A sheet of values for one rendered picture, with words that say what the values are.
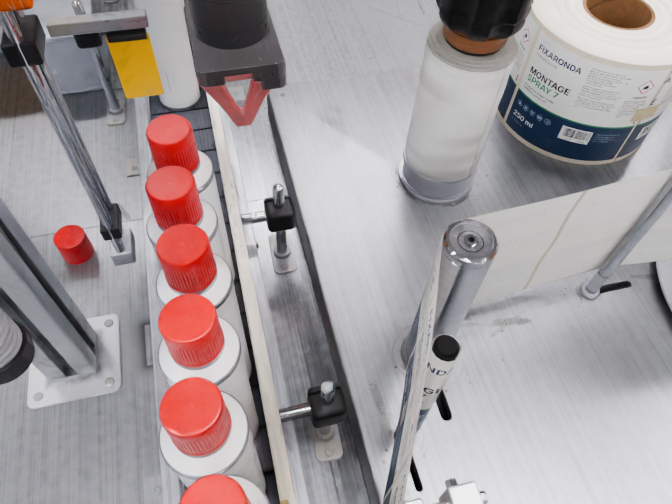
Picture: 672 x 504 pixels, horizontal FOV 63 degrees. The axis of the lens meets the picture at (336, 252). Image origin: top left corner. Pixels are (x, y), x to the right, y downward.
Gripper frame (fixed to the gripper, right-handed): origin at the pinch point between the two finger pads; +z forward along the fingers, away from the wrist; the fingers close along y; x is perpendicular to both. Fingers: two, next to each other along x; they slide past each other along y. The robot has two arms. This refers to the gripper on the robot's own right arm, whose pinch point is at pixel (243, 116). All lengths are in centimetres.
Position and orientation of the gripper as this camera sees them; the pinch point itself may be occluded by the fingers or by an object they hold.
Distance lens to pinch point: 52.6
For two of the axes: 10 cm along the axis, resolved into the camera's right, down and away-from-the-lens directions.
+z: -0.4, 5.6, 8.3
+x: -9.7, 1.8, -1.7
